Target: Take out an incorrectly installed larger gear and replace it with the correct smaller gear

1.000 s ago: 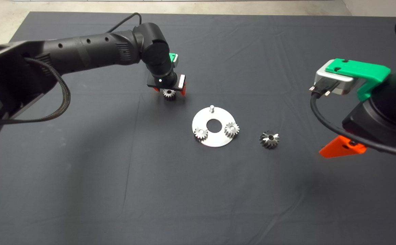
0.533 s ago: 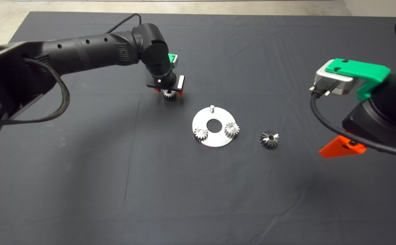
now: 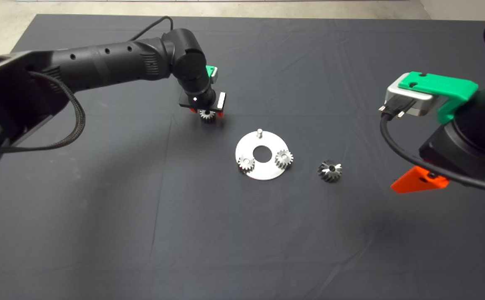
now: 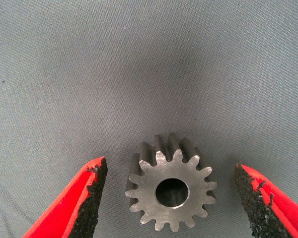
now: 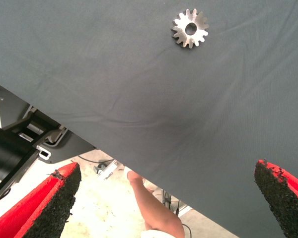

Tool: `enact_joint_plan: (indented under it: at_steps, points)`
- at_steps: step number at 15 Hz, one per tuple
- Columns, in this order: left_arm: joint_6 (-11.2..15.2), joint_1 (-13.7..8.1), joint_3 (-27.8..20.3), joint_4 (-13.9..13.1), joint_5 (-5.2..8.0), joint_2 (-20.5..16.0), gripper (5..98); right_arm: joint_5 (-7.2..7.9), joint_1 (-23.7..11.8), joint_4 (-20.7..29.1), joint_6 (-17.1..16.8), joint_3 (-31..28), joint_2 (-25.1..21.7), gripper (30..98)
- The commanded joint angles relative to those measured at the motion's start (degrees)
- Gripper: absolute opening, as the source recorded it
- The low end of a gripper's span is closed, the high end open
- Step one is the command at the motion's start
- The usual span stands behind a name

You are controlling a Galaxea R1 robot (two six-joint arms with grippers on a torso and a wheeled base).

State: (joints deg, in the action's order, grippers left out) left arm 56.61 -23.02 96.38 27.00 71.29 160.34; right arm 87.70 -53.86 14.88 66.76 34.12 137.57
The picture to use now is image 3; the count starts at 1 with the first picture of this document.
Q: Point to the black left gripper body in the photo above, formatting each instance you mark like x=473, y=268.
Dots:
x=202, y=100

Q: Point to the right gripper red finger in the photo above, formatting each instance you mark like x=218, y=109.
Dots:
x=413, y=183

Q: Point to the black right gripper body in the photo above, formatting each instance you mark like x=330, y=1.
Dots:
x=455, y=160

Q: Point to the small steel gear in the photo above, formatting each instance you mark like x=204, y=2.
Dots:
x=284, y=159
x=207, y=118
x=245, y=163

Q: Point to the large steel gear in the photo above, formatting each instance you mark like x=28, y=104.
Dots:
x=327, y=175

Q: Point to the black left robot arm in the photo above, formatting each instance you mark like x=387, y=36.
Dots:
x=100, y=62

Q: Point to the round metal plate with hole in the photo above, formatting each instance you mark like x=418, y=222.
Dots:
x=263, y=171

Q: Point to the dark grey table cloth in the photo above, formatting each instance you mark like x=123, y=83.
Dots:
x=225, y=250

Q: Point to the silver left camera box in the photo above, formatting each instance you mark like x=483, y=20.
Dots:
x=215, y=77

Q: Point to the silver camera box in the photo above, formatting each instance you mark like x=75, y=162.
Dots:
x=428, y=106
x=215, y=77

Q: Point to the green left camera mount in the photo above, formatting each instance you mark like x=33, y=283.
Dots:
x=210, y=69

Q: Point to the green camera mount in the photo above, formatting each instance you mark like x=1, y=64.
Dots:
x=210, y=69
x=442, y=85

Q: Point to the silver right camera box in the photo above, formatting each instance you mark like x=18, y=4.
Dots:
x=428, y=106

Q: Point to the green right camera mount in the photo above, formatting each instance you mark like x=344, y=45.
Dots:
x=442, y=85

